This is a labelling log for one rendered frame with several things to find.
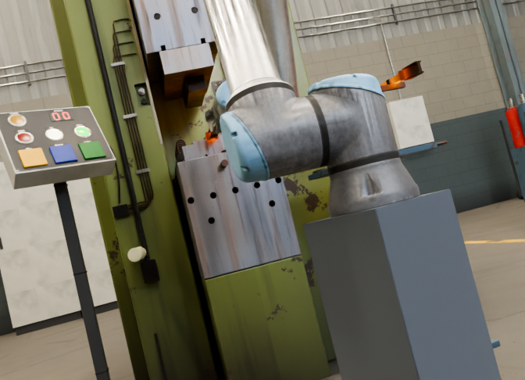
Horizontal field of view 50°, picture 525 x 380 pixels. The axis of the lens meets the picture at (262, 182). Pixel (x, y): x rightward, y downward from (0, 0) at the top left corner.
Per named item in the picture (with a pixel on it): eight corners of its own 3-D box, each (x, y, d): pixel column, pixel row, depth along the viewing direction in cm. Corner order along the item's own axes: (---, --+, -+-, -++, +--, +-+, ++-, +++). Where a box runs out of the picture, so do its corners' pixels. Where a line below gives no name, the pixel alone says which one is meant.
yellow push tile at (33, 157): (48, 163, 187) (41, 147, 190) (24, 166, 182) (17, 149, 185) (47, 167, 188) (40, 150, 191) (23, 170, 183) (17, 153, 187)
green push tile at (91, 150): (106, 155, 198) (98, 140, 202) (85, 158, 194) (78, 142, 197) (105, 159, 200) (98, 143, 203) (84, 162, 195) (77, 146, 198)
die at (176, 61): (214, 65, 225) (208, 42, 226) (164, 74, 221) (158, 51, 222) (206, 93, 266) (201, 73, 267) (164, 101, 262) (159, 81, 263)
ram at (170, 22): (241, 36, 228) (218, -58, 231) (146, 53, 221) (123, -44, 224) (230, 68, 269) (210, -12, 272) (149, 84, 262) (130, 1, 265)
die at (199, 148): (235, 152, 223) (230, 130, 223) (185, 163, 219) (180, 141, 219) (224, 166, 264) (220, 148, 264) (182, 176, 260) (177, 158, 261)
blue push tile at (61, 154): (78, 159, 192) (71, 143, 196) (56, 162, 188) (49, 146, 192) (77, 163, 193) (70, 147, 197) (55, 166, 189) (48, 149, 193)
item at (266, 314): (332, 376, 214) (301, 254, 217) (234, 406, 206) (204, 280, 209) (298, 349, 268) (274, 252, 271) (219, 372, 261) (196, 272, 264)
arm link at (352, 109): (411, 146, 112) (388, 61, 113) (329, 166, 109) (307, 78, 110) (383, 157, 127) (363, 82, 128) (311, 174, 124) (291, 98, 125)
